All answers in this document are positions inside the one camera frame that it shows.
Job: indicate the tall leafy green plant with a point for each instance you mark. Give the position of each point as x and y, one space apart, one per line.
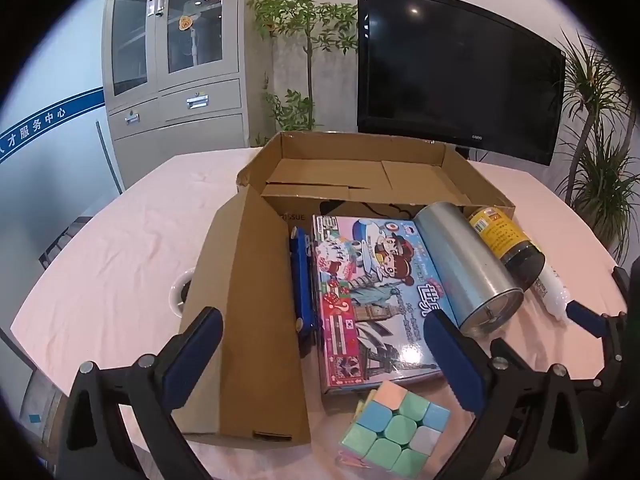
310 60

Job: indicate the spiky palm plant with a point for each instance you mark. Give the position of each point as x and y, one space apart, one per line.
600 185

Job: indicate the white round dish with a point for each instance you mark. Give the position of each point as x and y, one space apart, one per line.
176 295

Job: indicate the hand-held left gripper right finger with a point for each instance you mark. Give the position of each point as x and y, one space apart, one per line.
452 355

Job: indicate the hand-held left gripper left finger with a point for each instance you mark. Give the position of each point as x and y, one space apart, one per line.
192 355

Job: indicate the orange round sticker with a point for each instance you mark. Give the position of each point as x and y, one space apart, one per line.
185 23

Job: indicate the brown cardboard box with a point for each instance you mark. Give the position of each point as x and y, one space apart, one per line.
250 310

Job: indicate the dark bottle with yellow label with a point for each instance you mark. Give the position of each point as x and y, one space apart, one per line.
520 255

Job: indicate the silver metal canister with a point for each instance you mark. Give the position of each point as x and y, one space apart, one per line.
460 260

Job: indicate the white squeeze tube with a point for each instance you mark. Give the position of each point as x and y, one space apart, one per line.
552 292

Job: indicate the cartoon board game box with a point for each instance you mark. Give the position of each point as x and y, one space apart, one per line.
370 285

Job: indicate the black flat screen television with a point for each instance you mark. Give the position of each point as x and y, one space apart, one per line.
450 70

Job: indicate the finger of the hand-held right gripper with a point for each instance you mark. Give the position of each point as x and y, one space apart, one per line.
621 282
585 317

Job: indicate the blue stapler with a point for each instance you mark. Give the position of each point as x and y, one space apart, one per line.
302 290

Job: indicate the pastel puzzle cube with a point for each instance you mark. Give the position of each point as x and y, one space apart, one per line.
395 430

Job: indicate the grey metal cabinet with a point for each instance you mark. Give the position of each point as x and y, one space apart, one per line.
200 125

